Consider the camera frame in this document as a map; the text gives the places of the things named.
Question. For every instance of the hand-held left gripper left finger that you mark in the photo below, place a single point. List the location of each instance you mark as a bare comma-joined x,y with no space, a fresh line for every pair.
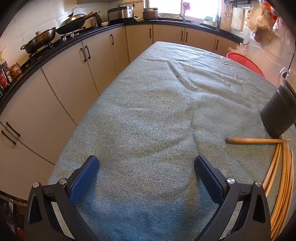
84,178

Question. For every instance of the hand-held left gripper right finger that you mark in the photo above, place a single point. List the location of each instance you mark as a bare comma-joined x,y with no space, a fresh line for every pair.
208,178

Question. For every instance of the wooden chopstick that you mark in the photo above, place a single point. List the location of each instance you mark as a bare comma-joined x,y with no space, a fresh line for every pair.
249,140

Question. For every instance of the bunch of wooden chopsticks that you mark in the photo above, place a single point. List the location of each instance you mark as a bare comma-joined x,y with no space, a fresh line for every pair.
285,176

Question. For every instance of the dark perforated utensil holder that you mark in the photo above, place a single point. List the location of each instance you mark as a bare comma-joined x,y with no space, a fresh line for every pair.
279,109

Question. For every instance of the green table cloth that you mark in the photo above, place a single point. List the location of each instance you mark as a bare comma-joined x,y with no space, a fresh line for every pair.
150,104

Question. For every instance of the beige base cabinets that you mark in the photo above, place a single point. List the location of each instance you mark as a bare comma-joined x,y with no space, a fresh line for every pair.
69,76

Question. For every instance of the red plastic basket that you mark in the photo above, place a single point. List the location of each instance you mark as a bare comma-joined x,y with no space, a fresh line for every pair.
247,61

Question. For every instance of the orange snack packet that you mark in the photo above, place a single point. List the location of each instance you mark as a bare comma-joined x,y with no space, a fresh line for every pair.
16,70

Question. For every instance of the black kitchen countertop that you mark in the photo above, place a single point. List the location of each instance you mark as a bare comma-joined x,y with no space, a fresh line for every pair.
57,48

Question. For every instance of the white plastic bag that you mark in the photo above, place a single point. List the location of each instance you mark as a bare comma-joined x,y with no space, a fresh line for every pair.
239,49

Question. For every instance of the gas stove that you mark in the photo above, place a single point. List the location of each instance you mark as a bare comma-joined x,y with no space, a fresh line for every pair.
69,35

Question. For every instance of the steel cooking pot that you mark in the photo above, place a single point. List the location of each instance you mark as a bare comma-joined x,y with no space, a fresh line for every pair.
41,38

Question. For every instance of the black wok with lid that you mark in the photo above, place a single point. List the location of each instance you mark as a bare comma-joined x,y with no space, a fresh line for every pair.
71,23

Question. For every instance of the green packet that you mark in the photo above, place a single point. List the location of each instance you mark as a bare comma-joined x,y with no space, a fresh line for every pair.
208,20

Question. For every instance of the white cutting board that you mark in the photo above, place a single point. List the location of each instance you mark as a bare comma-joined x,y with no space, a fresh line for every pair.
238,19

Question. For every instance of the sink faucet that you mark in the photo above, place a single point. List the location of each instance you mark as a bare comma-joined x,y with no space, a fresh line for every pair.
182,16

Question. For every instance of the hanging plastic bags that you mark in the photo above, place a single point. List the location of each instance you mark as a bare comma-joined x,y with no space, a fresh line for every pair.
261,20

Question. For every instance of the silver rice cooker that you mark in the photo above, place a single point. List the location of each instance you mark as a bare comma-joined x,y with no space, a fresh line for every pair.
120,14

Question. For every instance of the kitchen window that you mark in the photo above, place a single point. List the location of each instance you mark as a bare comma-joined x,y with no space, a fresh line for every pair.
201,9

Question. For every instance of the purple hanging cloth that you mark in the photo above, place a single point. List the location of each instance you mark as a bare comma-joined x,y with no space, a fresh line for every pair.
186,6

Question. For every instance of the small dark saucepan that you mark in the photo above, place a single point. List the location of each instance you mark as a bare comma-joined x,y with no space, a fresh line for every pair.
150,15

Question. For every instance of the black wall rack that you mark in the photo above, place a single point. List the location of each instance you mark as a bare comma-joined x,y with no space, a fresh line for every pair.
238,2

